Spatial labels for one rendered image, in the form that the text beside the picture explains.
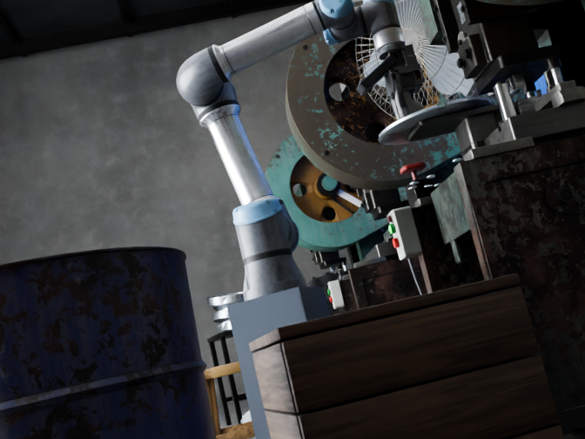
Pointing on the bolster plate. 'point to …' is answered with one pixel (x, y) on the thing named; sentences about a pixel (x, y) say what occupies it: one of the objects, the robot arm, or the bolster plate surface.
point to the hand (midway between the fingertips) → (403, 124)
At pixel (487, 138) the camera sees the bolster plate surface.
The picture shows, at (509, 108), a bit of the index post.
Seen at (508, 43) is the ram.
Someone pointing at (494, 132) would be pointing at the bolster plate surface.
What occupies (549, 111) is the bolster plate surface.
